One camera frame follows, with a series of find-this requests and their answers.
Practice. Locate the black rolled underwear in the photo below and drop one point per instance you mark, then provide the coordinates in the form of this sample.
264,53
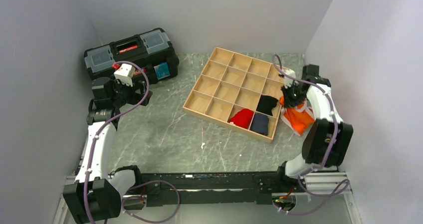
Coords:
266,104

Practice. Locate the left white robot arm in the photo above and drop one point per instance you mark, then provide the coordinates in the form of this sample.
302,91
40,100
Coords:
94,196

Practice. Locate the black plastic toolbox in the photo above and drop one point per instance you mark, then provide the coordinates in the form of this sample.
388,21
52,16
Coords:
152,51

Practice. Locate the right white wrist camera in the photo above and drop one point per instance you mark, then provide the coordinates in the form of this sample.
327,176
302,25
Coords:
289,74

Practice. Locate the red rolled underwear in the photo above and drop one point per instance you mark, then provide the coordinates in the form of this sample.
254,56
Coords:
242,118

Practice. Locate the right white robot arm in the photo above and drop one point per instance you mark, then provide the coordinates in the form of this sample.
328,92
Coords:
327,141

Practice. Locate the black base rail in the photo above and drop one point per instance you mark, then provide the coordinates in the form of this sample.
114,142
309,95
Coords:
213,188

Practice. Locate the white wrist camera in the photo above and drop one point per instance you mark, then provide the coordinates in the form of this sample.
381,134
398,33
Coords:
289,74
124,74

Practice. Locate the orange underwear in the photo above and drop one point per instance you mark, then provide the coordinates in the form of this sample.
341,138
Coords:
298,118

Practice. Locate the dark blue rolled underwear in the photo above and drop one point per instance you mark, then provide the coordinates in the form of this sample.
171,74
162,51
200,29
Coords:
260,124

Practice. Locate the wooden compartment tray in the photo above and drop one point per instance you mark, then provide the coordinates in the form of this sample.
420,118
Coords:
229,82

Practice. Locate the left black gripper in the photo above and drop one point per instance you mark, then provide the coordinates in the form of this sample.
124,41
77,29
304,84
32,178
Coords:
136,98

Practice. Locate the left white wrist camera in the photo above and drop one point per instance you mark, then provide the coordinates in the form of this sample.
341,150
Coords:
124,74

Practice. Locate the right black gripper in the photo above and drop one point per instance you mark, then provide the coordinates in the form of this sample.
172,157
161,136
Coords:
288,102

